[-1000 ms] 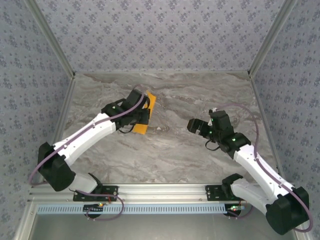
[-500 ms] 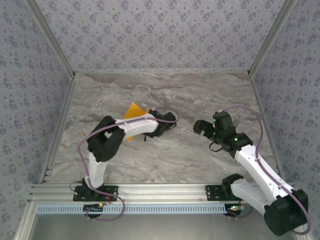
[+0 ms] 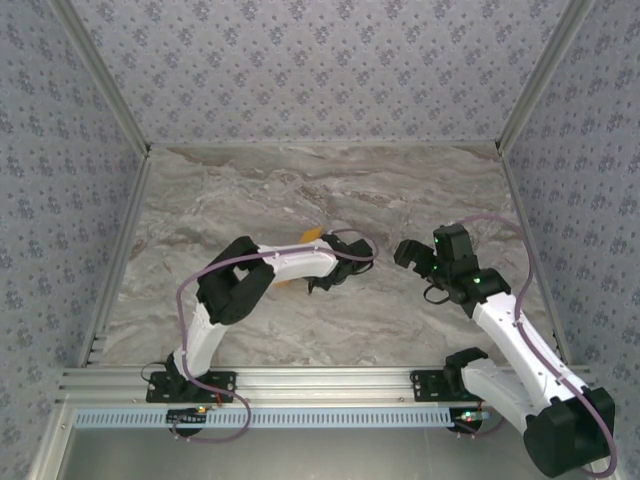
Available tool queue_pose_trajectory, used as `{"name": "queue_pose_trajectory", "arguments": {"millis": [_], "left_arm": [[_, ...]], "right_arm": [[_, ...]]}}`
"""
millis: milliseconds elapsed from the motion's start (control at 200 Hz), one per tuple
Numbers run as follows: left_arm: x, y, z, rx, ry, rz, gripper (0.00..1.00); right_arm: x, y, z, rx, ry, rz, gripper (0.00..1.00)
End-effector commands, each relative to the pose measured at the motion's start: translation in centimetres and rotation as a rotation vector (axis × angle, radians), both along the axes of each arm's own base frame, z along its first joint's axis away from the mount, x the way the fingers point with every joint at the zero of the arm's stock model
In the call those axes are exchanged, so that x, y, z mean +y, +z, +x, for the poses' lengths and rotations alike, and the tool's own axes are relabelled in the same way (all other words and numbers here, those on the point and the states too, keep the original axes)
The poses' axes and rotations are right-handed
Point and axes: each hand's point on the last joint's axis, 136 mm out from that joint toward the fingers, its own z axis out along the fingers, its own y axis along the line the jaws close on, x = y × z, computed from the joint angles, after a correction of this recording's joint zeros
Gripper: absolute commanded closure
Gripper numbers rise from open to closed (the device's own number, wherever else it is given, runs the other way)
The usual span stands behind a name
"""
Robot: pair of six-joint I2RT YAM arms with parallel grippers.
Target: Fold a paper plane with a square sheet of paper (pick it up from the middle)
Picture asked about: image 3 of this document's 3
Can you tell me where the aluminium mounting rail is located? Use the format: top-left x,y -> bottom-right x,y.
54,365 -> 601,405

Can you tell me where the aluminium table side rail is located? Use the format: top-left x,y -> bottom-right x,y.
77,149 -> 154,370
494,142 -> 575,366

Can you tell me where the grey metal panel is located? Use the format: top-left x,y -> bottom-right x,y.
57,427 -> 534,480

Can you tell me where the small black controller board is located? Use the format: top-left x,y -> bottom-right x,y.
452,407 -> 492,432
166,407 -> 207,427

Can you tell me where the thin black base cable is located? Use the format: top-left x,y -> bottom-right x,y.
140,363 -> 171,387

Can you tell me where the orange square paper sheet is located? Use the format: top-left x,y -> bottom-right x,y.
273,225 -> 325,290

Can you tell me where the slotted grey cable duct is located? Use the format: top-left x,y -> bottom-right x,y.
73,407 -> 462,429

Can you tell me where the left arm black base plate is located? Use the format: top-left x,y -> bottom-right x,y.
145,371 -> 237,404

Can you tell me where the aluminium frame leg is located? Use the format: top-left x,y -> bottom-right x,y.
27,403 -> 77,480

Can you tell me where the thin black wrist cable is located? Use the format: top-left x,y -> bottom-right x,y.
422,283 -> 453,305

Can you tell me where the aluminium frame post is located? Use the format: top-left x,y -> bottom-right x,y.
493,0 -> 600,157
49,0 -> 153,159

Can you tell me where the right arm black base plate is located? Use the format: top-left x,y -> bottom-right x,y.
409,369 -> 484,403

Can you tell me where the aluminium table end rail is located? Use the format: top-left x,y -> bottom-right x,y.
148,141 -> 501,150

